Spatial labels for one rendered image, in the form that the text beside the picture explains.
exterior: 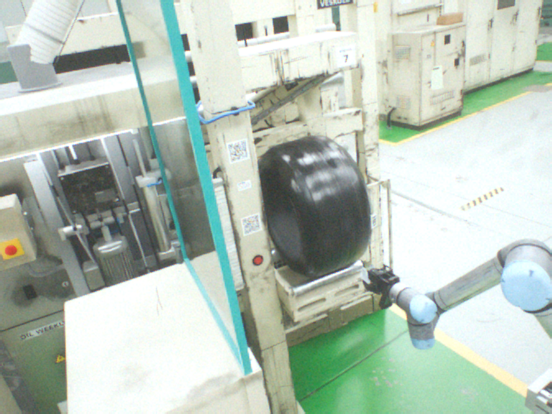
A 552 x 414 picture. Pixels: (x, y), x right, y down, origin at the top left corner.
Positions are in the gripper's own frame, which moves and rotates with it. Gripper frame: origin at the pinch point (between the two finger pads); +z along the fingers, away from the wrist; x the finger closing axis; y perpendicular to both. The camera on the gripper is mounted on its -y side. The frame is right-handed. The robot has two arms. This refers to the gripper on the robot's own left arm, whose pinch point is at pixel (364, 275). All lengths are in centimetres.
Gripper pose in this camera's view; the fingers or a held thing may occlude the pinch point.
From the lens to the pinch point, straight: 175.3
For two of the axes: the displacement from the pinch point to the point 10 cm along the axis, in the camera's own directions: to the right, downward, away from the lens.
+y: -1.8, -9.3, -3.3
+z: -3.9, -2.4, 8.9
